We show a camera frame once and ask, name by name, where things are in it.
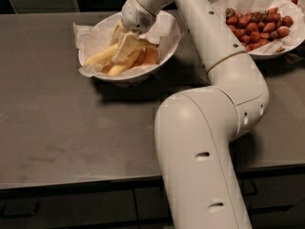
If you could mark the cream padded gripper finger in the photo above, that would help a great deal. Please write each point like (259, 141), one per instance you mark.
(125, 47)

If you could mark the left black drawer handle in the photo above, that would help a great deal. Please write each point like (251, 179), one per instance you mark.
(19, 209)

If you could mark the right black drawer handle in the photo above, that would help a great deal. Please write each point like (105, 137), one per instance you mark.
(249, 188)

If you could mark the right dark drawer front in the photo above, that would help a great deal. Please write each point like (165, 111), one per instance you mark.
(279, 202)

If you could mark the yellow banana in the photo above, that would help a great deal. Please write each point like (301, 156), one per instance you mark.
(105, 56)
(118, 68)

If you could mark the black drawer handle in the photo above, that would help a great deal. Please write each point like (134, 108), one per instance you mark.
(19, 209)
(249, 188)

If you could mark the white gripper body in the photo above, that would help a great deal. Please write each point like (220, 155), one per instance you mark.
(135, 15)

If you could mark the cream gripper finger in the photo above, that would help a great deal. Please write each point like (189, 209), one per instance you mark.
(117, 33)

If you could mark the pile of red strawberries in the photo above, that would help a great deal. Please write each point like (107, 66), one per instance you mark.
(259, 28)

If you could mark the white bowl with bananas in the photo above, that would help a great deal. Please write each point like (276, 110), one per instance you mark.
(165, 32)

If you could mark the left dark drawer front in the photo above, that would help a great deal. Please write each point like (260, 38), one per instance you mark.
(77, 210)

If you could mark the dark drawer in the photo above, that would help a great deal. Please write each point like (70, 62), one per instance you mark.
(279, 202)
(77, 210)

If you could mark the white paper liner under bananas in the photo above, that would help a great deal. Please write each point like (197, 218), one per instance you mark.
(148, 56)

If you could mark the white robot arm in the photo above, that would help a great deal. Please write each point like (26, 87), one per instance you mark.
(193, 128)

